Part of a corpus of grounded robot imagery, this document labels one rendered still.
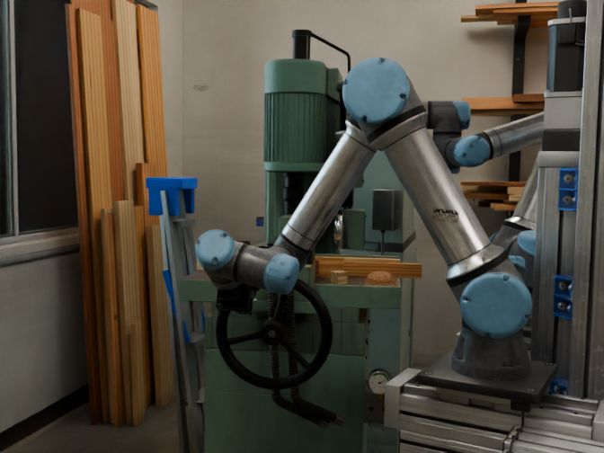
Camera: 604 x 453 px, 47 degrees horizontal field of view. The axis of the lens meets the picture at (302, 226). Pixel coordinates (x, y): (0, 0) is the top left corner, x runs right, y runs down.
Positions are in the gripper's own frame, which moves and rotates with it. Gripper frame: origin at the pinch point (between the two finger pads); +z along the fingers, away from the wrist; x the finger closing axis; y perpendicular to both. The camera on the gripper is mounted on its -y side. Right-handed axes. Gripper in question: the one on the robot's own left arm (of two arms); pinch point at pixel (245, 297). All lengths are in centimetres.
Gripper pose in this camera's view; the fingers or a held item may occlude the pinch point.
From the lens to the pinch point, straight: 163.4
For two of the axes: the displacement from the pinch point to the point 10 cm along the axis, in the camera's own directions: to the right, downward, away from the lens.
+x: 9.9, 0.2, -1.2
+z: 1.0, 4.2, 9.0
